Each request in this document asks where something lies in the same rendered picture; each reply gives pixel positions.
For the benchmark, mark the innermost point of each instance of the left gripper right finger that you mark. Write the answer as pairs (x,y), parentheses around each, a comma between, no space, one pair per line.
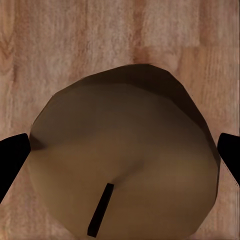
(229,150)

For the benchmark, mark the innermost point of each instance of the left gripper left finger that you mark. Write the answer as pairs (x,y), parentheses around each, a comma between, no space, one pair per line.
(13,153)

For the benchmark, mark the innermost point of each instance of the pillar candle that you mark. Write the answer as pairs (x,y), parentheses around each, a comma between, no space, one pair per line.
(125,154)

